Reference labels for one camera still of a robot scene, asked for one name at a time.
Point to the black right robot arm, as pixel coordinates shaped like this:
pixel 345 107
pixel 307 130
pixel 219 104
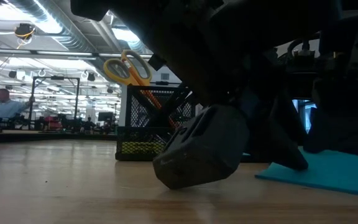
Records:
pixel 346 77

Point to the black mesh desk organizer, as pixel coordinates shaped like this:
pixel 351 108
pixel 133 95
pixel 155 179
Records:
pixel 135 137

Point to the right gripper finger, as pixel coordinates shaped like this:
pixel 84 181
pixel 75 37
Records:
pixel 204 152
pixel 284 140

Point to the long ceiling light bar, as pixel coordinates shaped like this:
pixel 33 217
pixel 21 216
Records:
pixel 57 53

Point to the person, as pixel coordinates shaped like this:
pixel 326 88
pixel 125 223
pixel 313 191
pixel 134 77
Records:
pixel 6 109

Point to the blue sticky note pad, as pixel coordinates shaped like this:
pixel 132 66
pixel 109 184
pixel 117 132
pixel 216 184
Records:
pixel 337 174

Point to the distant black rig frame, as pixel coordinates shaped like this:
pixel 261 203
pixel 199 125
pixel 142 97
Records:
pixel 162 83
pixel 57 77

